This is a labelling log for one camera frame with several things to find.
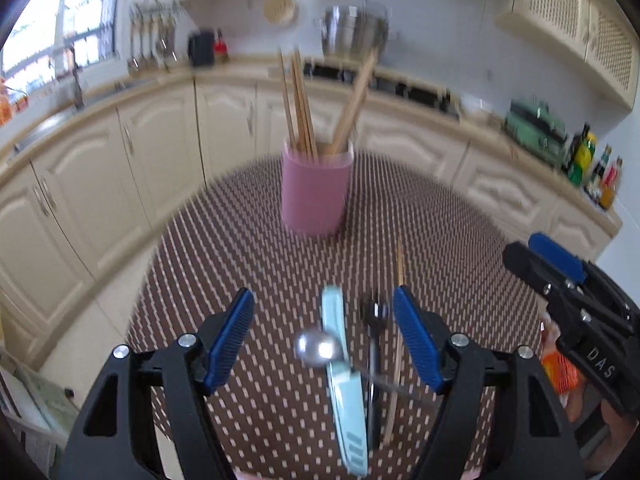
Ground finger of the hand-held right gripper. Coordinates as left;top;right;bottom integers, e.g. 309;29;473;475
502;242;582;312
528;232;587;284

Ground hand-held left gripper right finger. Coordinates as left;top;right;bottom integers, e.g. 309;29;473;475
392;284;587;480

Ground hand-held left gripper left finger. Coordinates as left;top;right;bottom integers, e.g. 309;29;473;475
56;287;256;480

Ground black handled fork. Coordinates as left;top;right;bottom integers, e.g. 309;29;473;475
359;294;387;452

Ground stainless steel spoon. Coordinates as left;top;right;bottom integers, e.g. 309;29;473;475
295;327;442;402

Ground light blue knife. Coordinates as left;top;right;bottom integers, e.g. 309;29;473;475
319;284;369;477

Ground pink utensil cup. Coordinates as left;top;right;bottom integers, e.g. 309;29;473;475
280;139;355;238

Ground bunch of wooden chopsticks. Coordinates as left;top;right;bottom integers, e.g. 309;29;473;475
291;47;320;159

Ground light bamboo chopstick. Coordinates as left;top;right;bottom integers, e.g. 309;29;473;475
278;50;297;154

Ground person's right hand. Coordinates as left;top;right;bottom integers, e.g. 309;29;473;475
596;401;640;469

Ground orange plastic bag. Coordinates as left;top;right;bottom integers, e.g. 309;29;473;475
539;310;585;396

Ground orange sauce bottle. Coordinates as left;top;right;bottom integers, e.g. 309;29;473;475
599;155;624;211

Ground dark sauce bottle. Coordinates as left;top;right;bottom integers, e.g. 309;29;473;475
585;144;614;197

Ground green and yellow bottle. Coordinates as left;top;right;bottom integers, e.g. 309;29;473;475
567;122;599;187

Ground green dish rack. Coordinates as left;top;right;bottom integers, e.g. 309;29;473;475
502;99;569;167

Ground cream kitchen base cabinets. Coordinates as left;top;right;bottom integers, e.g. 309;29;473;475
0;67;624;363

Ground black gas stove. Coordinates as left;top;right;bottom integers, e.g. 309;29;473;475
302;57;462;119

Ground stainless steel sink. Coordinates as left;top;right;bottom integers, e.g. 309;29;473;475
10;77;152;157

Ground black electric kettle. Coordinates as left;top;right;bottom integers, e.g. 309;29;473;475
188;30;216;67

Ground stainless steel steamer pot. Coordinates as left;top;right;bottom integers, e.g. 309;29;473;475
317;3;399;61

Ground metal sink faucet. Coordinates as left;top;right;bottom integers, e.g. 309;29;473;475
69;47;86;111

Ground hanging utensil rack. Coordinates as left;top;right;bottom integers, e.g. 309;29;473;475
127;0;184;74

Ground orange dish soap bottle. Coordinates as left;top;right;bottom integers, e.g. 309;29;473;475
0;79;14;129

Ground round bamboo trivet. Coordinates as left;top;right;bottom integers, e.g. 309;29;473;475
263;0;296;25

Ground barred kitchen window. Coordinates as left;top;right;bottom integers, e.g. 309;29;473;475
0;0;124;82

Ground cream perforated wall cabinet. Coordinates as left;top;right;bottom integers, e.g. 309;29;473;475
494;0;640;109

